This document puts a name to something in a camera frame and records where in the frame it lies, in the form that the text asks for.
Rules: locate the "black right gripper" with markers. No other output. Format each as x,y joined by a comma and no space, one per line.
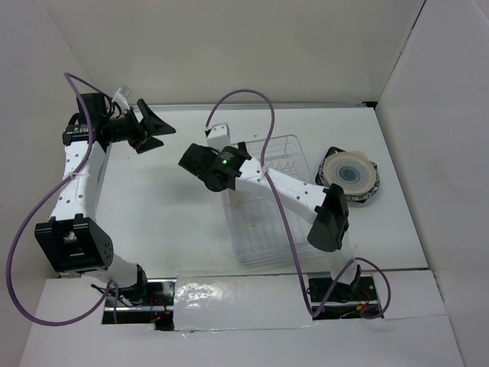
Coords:
215,151

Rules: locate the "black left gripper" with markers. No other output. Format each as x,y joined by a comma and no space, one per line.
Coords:
140,134

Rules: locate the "orange rimmed petal pattern plate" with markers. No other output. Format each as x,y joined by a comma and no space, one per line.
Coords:
239,197

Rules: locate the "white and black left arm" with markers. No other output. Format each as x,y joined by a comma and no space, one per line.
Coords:
71,238

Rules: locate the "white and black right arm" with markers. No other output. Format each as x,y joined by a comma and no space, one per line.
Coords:
325,209

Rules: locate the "silver taped front panel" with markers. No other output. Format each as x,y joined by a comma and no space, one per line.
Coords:
257,302

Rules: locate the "cream plate with blue centre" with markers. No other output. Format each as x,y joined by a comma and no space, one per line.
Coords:
354,173

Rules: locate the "blue and white patterned plate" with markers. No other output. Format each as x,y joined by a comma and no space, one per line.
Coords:
365,196

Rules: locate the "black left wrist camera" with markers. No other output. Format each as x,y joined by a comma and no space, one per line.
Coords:
97,106

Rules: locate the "white wire dish rack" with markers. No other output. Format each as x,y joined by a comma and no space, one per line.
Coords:
258,235

